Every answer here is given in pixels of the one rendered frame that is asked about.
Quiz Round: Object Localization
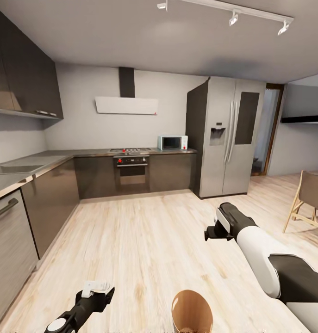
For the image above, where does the trash can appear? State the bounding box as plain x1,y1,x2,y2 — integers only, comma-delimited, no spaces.
171,290,213,333

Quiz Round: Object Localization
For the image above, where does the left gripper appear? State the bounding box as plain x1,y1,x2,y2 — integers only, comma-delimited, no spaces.
74,287,115,323

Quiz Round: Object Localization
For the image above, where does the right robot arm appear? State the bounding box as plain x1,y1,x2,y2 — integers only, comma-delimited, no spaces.
204,203,318,333

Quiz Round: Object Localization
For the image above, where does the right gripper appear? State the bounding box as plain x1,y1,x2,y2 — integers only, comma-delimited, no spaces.
204,223,234,241

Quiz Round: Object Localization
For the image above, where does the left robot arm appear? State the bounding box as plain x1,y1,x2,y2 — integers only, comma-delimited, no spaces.
45,281,115,333

